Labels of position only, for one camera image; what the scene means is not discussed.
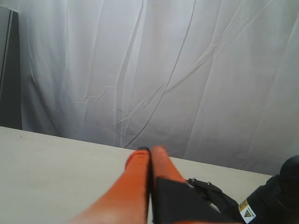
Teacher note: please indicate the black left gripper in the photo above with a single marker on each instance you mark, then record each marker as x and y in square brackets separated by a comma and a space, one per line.
[193, 201]

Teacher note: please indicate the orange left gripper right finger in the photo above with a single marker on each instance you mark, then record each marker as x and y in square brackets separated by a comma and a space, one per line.
[162, 167]

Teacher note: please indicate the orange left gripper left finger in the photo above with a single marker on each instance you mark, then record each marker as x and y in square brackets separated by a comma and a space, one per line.
[127, 201]

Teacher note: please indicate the white backdrop curtain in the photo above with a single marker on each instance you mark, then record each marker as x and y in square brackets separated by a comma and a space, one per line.
[215, 81]

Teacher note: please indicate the dark panel behind curtain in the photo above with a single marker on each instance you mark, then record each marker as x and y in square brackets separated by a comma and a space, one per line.
[10, 72]

